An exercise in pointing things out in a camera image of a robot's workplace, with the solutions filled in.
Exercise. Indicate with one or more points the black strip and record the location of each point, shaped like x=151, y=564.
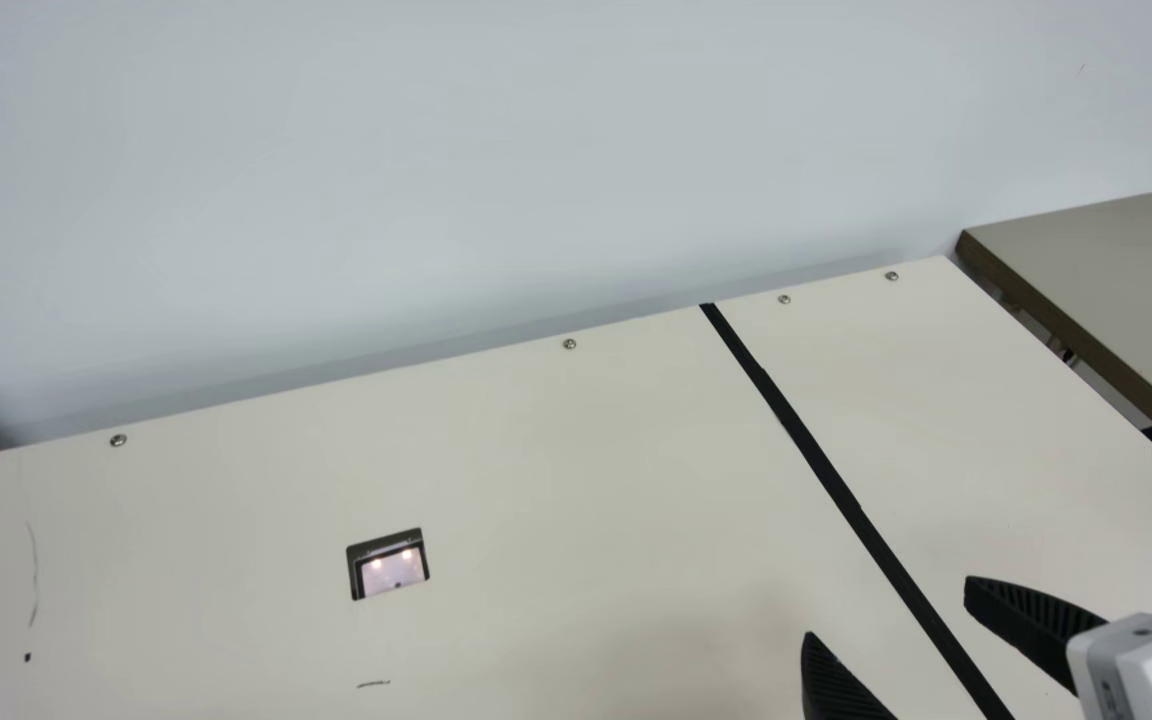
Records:
x=836, y=485

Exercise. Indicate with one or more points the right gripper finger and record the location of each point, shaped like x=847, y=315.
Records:
x=1031, y=620
x=831, y=690

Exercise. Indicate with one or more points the olive side table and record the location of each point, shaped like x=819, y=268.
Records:
x=1126, y=270

